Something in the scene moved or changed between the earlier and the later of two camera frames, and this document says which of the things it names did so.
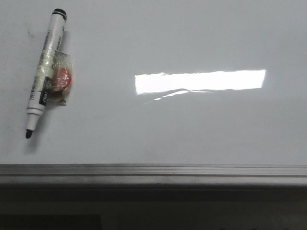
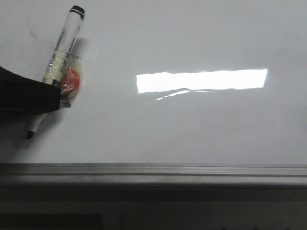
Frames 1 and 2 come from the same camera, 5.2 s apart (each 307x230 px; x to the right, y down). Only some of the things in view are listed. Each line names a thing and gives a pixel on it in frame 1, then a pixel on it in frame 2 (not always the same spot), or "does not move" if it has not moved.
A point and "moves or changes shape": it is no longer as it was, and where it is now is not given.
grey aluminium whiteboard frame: x=153 y=174 does not move
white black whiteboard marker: x=36 y=108 -> x=64 y=48
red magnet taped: x=61 y=78 moves or changes shape
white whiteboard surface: x=159 y=82 does not move
